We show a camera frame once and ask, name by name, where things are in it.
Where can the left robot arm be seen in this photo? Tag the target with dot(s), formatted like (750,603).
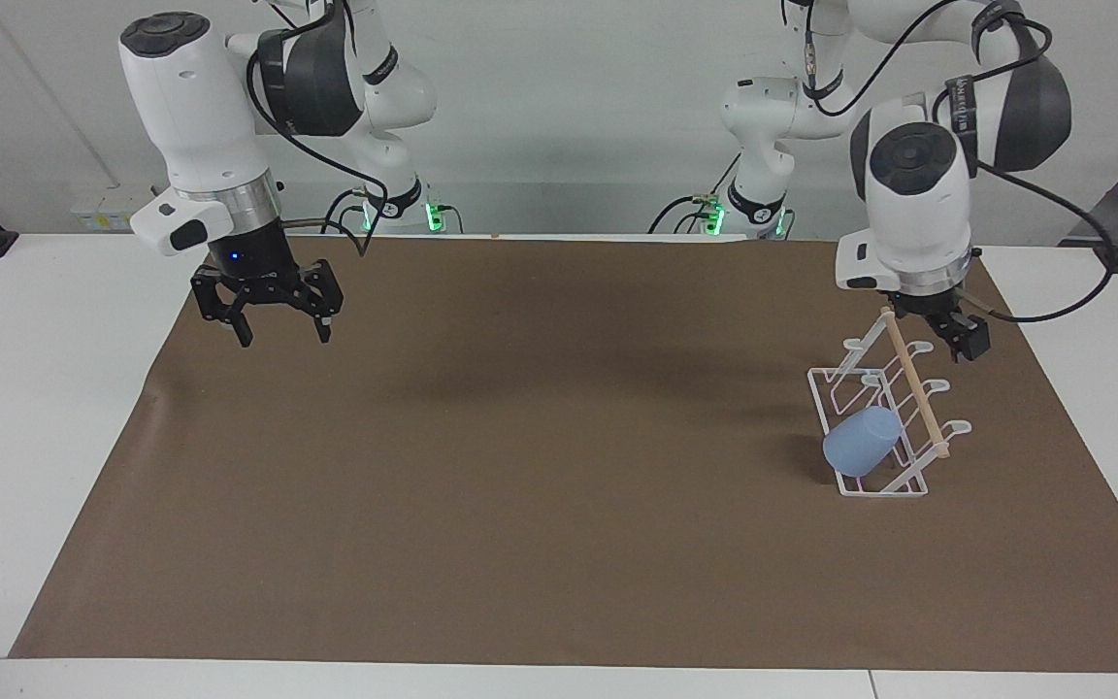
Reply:
(913,214)

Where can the light blue plastic cup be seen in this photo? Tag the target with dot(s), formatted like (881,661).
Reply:
(860,445)

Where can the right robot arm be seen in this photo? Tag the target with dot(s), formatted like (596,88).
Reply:
(190,107)

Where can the white power strip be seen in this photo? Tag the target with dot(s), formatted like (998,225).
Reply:
(108,212)

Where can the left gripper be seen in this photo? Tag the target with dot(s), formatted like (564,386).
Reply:
(928,303)

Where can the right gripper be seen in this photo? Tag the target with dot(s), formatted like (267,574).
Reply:
(253,257)

